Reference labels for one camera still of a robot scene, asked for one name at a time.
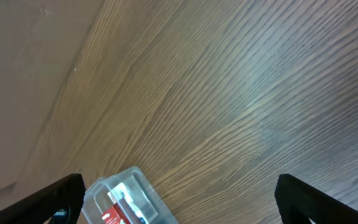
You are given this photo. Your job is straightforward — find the clear plastic container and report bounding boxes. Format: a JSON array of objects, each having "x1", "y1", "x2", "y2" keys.
[{"x1": 81, "y1": 166, "x2": 178, "y2": 224}]

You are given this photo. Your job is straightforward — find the white blue Hansaplast box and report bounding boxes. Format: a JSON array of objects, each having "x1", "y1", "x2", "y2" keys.
[{"x1": 107, "y1": 181, "x2": 158, "y2": 224}]

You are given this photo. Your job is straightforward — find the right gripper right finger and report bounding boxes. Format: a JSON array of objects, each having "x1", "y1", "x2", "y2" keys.
[{"x1": 275, "y1": 174, "x2": 358, "y2": 224}]

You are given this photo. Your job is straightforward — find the red orange lozenge box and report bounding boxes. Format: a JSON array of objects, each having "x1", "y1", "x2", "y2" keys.
[{"x1": 101, "y1": 203, "x2": 130, "y2": 224}]

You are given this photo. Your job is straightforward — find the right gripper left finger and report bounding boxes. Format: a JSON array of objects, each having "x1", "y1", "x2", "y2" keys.
[{"x1": 0, "y1": 174, "x2": 86, "y2": 224}]

